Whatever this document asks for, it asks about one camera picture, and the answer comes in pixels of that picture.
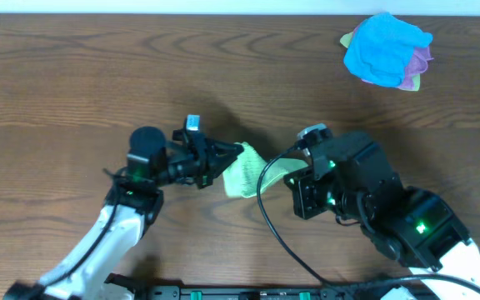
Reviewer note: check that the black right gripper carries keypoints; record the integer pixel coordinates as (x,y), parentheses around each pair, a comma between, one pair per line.
(302,187)

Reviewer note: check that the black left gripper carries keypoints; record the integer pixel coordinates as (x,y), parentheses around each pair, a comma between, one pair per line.
(206,148)

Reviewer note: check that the green microfiber cloth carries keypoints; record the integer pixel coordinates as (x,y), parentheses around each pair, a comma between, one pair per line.
(240,179)

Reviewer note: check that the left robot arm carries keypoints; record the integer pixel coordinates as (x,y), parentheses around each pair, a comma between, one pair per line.
(131,207)

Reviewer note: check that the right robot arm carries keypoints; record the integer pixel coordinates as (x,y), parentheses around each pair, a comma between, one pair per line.
(350,176)

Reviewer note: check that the blue microfiber cloth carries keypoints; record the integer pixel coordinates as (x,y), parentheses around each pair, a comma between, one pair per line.
(383,48)

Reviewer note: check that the purple microfiber cloth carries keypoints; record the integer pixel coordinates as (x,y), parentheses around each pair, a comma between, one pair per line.
(417,66)

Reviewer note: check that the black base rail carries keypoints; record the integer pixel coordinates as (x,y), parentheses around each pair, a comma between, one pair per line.
(121,287)

